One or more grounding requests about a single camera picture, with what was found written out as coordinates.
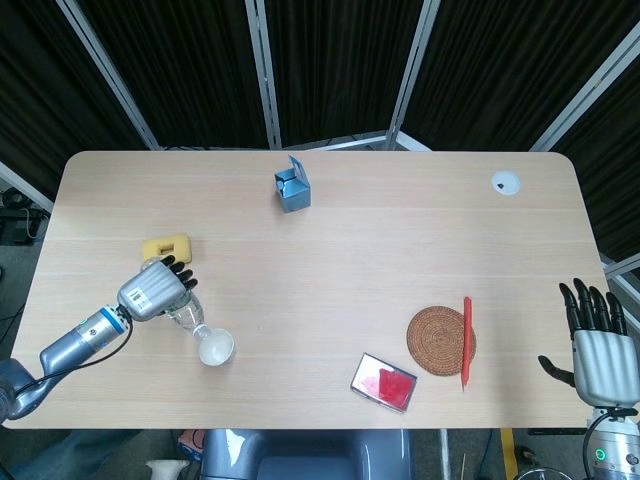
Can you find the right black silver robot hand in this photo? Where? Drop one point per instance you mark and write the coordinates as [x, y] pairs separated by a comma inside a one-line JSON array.
[[605, 367]]

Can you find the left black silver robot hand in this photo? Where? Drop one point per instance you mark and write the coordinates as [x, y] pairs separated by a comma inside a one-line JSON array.
[[152, 290]]

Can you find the clear plastic bottle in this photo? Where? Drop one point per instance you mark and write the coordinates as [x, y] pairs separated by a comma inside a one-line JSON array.
[[189, 317]]

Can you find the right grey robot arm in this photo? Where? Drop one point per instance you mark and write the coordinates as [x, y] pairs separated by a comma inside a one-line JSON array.
[[620, 445]]

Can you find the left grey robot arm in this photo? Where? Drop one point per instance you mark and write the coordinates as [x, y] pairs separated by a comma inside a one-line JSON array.
[[75, 342]]

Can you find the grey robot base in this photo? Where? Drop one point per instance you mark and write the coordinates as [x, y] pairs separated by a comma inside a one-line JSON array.
[[305, 455]]

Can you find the white paper cup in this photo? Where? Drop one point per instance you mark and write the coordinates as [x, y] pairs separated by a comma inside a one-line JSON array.
[[217, 350]]

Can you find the yellow sponge with hole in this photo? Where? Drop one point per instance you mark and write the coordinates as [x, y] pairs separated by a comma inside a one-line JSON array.
[[180, 244]]

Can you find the chrome stool base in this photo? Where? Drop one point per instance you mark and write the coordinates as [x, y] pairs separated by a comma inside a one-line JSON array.
[[550, 474]]

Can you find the yellow strip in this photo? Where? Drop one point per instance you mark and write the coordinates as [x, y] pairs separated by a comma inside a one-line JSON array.
[[509, 450]]

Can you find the red pen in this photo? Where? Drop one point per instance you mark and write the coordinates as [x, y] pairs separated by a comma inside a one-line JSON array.
[[468, 340]]

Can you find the black electronic device on floor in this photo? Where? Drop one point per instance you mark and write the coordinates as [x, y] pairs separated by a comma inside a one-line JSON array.
[[15, 227]]

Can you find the colourful printed carton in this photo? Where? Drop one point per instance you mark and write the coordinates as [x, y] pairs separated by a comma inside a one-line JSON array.
[[190, 442]]

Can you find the round woven brown coaster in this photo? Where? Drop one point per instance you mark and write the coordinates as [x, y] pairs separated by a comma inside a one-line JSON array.
[[435, 345]]

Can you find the open blue cardboard box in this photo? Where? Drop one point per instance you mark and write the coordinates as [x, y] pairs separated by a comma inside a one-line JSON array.
[[296, 195]]

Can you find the white bag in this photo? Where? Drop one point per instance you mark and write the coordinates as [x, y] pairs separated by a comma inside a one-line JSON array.
[[167, 470]]

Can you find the black fabric partition panel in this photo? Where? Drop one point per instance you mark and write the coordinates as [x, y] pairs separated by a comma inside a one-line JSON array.
[[180, 65], [340, 65], [45, 90], [500, 65], [610, 150]]

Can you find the metal tin red ink pad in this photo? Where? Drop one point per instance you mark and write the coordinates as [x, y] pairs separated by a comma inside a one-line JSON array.
[[385, 382]]

